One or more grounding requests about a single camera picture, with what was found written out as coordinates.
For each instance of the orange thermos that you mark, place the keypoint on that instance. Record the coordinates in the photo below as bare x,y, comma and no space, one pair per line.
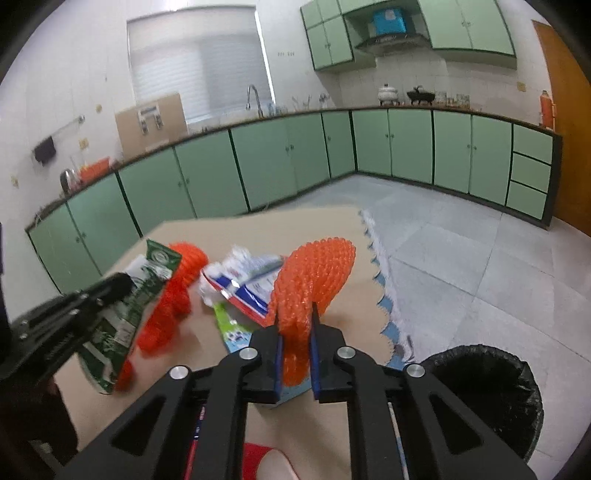
546,108

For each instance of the orange foam net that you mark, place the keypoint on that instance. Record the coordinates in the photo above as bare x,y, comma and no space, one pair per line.
318,272
171,304

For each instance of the set of small counter jars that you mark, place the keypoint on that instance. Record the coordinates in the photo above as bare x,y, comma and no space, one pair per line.
452,98

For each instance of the wooden door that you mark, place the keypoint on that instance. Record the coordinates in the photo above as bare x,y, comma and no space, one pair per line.
568,115

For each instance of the black cloth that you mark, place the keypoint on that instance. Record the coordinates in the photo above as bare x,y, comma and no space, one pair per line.
45,150

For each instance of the steel kettle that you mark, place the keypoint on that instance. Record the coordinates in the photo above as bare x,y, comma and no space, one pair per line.
68,180

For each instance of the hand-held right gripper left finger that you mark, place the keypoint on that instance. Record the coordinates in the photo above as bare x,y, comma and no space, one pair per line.
278,364

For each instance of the green white small wrapper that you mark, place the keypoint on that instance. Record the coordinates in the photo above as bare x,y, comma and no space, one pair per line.
231,330

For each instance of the white cooking pot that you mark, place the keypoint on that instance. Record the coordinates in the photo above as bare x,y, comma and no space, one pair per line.
388,92

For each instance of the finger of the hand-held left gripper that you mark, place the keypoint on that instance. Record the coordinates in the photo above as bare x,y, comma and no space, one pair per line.
69,314

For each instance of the metal sink faucet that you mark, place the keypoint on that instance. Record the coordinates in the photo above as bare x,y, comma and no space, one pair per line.
250,90

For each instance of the white window blind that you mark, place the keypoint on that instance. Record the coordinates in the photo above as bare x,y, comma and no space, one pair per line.
194,60

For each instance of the orange dish basin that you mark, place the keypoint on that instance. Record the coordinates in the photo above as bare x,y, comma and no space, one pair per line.
94,170

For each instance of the green snack packet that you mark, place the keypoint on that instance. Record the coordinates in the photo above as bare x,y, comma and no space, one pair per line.
152,277

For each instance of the white plastic wrapper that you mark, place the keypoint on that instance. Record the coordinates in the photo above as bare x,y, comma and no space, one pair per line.
240,263

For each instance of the blue box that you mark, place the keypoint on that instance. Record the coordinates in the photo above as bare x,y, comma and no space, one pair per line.
388,21

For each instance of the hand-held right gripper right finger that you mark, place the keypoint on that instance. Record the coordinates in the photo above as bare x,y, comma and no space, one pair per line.
315,364

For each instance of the large cardboard box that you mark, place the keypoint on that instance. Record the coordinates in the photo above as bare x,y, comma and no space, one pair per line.
166,129

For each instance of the black trash bin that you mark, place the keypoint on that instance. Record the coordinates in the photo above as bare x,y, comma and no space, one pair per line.
485,392

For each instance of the range hood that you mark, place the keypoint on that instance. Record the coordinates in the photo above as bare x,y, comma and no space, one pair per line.
392,41

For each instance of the red blue white packet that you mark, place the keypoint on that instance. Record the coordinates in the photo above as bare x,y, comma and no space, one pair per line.
251,295

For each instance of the metal towel rail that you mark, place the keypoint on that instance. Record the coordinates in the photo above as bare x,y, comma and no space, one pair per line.
69,125

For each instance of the black wok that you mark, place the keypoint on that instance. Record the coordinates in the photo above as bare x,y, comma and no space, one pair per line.
420,95

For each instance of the green base cabinet run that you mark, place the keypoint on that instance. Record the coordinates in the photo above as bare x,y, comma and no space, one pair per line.
207,170

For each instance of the green wall cabinet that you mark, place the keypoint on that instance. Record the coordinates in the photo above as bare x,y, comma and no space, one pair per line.
461,27
330,41

